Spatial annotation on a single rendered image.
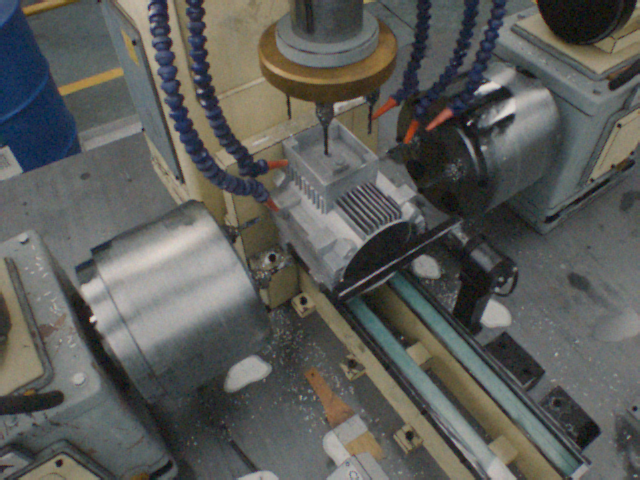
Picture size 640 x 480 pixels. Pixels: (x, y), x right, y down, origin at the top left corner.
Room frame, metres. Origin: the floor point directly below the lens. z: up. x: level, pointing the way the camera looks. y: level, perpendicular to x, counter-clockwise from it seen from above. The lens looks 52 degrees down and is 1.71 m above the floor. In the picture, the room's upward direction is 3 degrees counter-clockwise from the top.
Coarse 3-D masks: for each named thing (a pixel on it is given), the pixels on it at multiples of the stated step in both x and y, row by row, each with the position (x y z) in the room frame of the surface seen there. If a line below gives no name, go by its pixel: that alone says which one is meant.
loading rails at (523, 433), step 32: (384, 288) 0.52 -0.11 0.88; (416, 288) 0.50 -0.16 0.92; (352, 320) 0.44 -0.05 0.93; (416, 320) 0.45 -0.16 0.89; (448, 320) 0.43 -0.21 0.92; (352, 352) 0.43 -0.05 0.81; (384, 352) 0.38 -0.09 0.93; (416, 352) 0.41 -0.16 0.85; (448, 352) 0.38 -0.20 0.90; (480, 352) 0.37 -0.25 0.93; (384, 384) 0.36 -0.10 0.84; (416, 384) 0.32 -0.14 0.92; (448, 384) 0.36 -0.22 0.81; (480, 384) 0.32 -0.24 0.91; (512, 384) 0.31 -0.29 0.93; (416, 416) 0.29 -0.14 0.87; (448, 416) 0.27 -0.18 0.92; (480, 416) 0.30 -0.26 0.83; (512, 416) 0.26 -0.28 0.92; (544, 416) 0.25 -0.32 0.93; (448, 448) 0.23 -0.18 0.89; (480, 448) 0.22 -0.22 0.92; (512, 448) 0.23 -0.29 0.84; (544, 448) 0.21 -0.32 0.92; (576, 448) 0.20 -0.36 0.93
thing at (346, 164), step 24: (336, 120) 0.68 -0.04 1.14; (288, 144) 0.63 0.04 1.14; (312, 144) 0.66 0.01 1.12; (336, 144) 0.66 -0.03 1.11; (360, 144) 0.63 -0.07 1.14; (288, 168) 0.63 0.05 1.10; (312, 168) 0.61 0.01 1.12; (336, 168) 0.59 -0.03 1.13; (360, 168) 0.57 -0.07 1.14; (312, 192) 0.56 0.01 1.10; (336, 192) 0.55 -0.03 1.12
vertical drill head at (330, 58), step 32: (320, 0) 0.57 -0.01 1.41; (352, 0) 0.58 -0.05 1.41; (288, 32) 0.60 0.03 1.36; (320, 32) 0.57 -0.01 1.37; (352, 32) 0.58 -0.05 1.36; (384, 32) 0.63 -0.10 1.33; (288, 64) 0.56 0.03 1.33; (320, 64) 0.55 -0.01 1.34; (352, 64) 0.56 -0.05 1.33; (384, 64) 0.56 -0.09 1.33; (288, 96) 0.63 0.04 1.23; (320, 96) 0.53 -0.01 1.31; (352, 96) 0.53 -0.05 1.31
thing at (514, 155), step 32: (512, 64) 0.82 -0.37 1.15; (416, 96) 0.76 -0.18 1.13; (448, 96) 0.71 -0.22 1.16; (480, 96) 0.71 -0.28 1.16; (512, 96) 0.72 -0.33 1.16; (544, 96) 0.74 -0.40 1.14; (448, 128) 0.68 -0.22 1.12; (480, 128) 0.65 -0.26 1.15; (512, 128) 0.66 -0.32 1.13; (544, 128) 0.68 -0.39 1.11; (416, 160) 0.73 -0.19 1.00; (448, 160) 0.67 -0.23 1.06; (480, 160) 0.62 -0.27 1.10; (512, 160) 0.63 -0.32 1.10; (544, 160) 0.66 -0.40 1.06; (448, 192) 0.65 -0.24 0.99; (480, 192) 0.61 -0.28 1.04; (512, 192) 0.63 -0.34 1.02
